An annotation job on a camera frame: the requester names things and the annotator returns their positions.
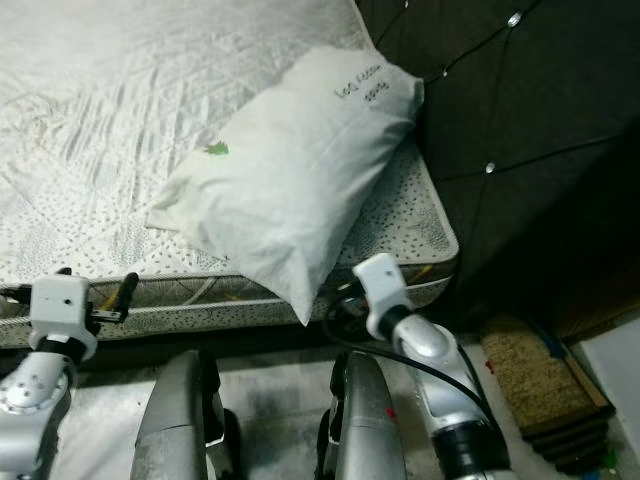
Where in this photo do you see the white quilted mattress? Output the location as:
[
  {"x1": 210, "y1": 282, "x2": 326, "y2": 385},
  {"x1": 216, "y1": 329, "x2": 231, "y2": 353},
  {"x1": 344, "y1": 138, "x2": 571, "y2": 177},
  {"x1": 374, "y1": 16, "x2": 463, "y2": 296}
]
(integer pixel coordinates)
[{"x1": 0, "y1": 0, "x2": 459, "y2": 346}]

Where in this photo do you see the white pillow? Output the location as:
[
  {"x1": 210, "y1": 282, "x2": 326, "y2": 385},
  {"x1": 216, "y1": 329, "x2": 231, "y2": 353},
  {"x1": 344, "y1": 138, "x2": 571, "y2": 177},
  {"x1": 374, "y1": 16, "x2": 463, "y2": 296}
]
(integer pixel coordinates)
[{"x1": 145, "y1": 45, "x2": 426, "y2": 326}]

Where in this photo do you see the silver robot leg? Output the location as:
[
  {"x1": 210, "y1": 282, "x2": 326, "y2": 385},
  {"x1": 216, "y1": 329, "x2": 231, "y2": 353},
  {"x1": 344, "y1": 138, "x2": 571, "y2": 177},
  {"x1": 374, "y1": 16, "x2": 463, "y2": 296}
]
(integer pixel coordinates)
[
  {"x1": 130, "y1": 350, "x2": 241, "y2": 480},
  {"x1": 315, "y1": 350, "x2": 406, "y2": 480}
]

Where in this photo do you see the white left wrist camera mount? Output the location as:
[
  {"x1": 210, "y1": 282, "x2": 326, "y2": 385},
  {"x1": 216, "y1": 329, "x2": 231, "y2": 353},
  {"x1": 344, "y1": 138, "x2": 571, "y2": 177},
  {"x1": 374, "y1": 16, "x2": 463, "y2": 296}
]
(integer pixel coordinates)
[{"x1": 30, "y1": 275, "x2": 96, "y2": 346}]

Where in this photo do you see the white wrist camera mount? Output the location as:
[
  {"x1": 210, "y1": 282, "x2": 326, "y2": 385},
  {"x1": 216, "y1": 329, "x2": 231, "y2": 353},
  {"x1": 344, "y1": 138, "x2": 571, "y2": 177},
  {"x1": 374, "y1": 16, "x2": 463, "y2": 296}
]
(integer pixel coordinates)
[
  {"x1": 353, "y1": 253, "x2": 411, "y2": 339},
  {"x1": 30, "y1": 275, "x2": 96, "y2": 346}
]

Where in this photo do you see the silver robot right leg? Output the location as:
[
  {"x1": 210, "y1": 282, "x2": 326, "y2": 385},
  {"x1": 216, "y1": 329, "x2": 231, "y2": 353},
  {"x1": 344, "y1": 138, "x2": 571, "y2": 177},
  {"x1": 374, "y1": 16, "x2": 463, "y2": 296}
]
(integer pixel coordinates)
[{"x1": 315, "y1": 350, "x2": 406, "y2": 480}]

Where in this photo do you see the brown floor mat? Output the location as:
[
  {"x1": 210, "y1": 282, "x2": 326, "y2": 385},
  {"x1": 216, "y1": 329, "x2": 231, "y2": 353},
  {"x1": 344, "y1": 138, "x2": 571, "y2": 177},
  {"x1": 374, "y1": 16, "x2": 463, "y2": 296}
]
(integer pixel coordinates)
[{"x1": 475, "y1": 318, "x2": 616, "y2": 471}]

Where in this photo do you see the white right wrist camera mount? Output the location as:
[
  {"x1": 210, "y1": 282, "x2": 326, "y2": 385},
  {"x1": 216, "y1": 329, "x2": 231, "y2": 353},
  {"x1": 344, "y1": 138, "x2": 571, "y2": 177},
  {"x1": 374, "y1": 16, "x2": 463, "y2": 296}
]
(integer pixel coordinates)
[{"x1": 353, "y1": 253, "x2": 411, "y2": 339}]

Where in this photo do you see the silver robot left leg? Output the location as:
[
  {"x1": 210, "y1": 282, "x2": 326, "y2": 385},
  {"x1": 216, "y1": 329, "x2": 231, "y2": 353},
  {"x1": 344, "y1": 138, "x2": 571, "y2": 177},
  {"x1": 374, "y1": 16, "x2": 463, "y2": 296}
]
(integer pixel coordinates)
[{"x1": 130, "y1": 350, "x2": 241, "y2": 480}]

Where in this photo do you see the black tufted headboard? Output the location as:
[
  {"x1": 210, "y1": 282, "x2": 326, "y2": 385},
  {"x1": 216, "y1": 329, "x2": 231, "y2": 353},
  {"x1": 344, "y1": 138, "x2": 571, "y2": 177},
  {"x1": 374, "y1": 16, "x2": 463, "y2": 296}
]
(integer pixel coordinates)
[{"x1": 355, "y1": 0, "x2": 640, "y2": 341}]

